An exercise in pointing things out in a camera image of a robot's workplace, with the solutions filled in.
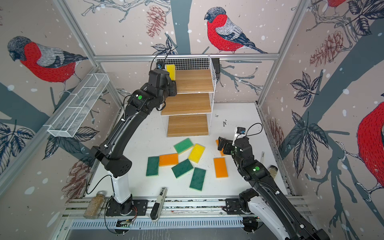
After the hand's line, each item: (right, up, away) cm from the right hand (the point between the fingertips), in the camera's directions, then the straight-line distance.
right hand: (224, 141), depth 77 cm
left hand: (-28, +30, -6) cm, 41 cm away
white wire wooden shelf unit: (-19, +15, +7) cm, 25 cm away
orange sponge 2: (0, -18, +9) cm, 20 cm away
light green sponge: (-23, -6, +18) cm, 30 cm away
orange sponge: (-2, -4, -8) cm, 9 cm away
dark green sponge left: (-41, -17, +9) cm, 45 cm away
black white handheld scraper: (-34, -31, -8) cm, 47 cm away
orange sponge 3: (-32, -14, +13) cm, 37 cm away
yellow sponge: (-15, -11, +15) cm, 24 cm away
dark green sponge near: (-14, -22, +4) cm, 27 cm away
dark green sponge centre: (-23, -18, +8) cm, 30 cm away
